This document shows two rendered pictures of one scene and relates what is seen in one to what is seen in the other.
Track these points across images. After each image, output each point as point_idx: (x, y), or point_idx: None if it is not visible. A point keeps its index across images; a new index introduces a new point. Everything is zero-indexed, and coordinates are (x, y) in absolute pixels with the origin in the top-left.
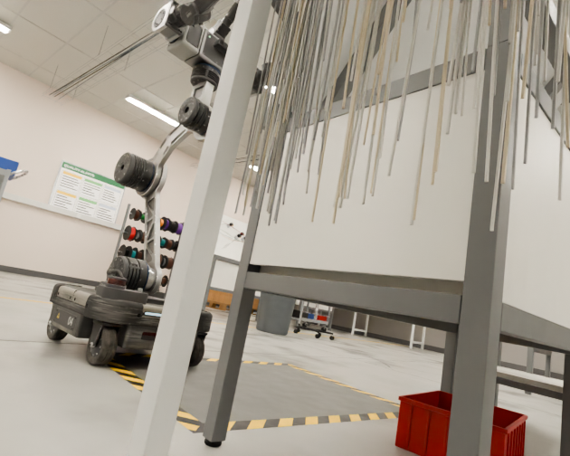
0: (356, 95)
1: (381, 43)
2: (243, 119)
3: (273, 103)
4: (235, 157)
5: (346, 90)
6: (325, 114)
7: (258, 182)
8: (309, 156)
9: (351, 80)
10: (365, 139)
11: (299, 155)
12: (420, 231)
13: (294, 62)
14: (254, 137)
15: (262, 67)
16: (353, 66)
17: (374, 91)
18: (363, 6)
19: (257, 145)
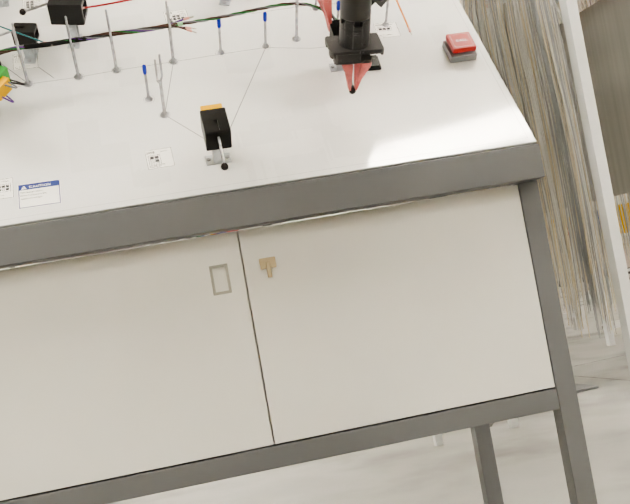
0: (572, 285)
1: (561, 261)
2: (613, 286)
3: (600, 280)
4: (617, 306)
5: (572, 278)
6: (579, 288)
7: (605, 318)
8: (587, 309)
9: (575, 280)
10: (568, 303)
11: (588, 305)
12: None
13: (591, 260)
14: (608, 297)
15: (604, 258)
16: (574, 274)
17: None
18: (570, 248)
19: (606, 298)
